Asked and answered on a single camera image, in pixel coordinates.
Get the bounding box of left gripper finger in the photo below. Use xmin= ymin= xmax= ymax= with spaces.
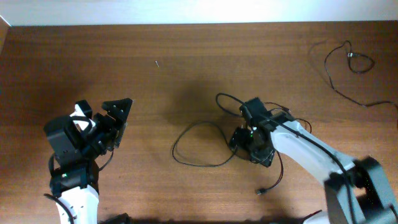
xmin=113 ymin=123 xmax=127 ymax=148
xmin=101 ymin=98 xmax=133 ymax=124

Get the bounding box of thick black USB cable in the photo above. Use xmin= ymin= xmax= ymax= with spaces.
xmin=171 ymin=120 xmax=239 ymax=168

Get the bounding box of thin black USB cable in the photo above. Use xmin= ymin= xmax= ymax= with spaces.
xmin=323 ymin=40 xmax=398 ymax=110

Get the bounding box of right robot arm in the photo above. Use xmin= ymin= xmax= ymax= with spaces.
xmin=229 ymin=98 xmax=397 ymax=223

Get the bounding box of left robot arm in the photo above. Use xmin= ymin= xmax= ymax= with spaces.
xmin=44 ymin=98 xmax=134 ymax=223

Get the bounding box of left camera cable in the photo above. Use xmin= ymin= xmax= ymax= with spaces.
xmin=42 ymin=192 xmax=77 ymax=224

